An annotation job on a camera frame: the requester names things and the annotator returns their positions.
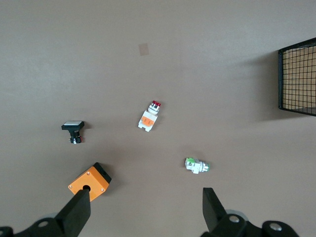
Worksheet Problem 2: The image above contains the wooden basket base board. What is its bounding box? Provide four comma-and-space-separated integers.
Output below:
282, 45, 316, 112

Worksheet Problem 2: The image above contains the red push button switch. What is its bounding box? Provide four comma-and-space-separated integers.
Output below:
137, 100, 162, 132

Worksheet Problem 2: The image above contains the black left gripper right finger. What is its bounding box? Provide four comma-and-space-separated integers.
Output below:
201, 187, 257, 237

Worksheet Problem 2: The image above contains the green push button switch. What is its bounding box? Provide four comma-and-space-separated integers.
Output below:
184, 157, 211, 175

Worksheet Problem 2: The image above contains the orange button enclosure box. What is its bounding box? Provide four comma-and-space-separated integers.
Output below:
68, 162, 112, 202

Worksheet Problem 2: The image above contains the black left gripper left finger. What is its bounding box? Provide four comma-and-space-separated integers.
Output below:
14, 189, 91, 237

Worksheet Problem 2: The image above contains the black wire mesh basket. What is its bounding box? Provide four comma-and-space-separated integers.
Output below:
278, 37, 316, 117

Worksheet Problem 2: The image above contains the small square tape patch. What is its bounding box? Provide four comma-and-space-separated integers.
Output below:
138, 43, 150, 57

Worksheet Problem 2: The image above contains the black square white-capped button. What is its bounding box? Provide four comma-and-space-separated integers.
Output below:
61, 120, 85, 145

